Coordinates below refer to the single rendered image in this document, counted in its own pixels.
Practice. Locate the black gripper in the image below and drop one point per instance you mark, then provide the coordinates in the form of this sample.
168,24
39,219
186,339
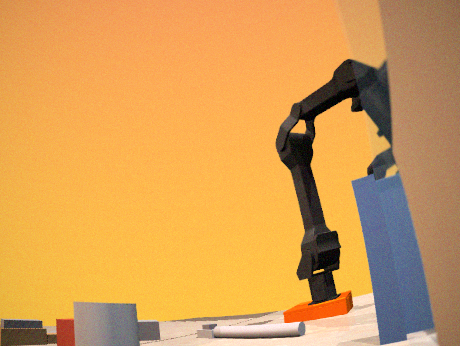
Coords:
370,169

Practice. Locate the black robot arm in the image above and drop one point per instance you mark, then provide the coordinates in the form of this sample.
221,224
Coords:
320,247

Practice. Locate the grey cylinder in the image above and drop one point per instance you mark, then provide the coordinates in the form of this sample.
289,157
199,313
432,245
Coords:
105,324

